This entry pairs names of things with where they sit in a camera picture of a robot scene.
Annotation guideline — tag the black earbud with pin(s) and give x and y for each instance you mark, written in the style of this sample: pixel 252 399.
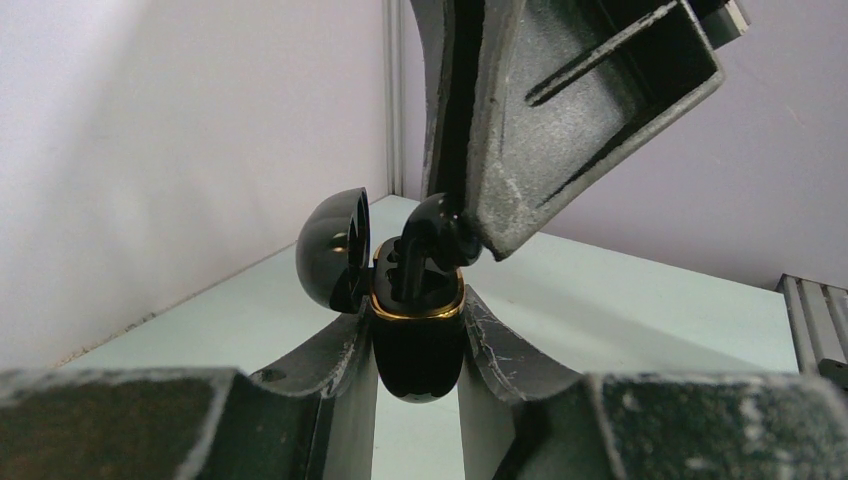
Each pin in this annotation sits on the black earbud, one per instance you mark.
pixel 436 242

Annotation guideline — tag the black earbud charging case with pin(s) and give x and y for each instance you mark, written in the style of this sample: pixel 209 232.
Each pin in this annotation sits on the black earbud charging case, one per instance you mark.
pixel 418 347

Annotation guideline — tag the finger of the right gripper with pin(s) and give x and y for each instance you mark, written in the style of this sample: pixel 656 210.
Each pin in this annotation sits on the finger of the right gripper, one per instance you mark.
pixel 450 33
pixel 566 91

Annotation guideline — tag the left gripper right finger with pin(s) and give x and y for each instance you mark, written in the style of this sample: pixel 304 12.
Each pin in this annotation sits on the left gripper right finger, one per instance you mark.
pixel 524 415

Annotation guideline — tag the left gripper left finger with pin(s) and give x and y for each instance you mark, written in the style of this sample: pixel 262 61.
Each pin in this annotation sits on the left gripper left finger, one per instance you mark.
pixel 308 415

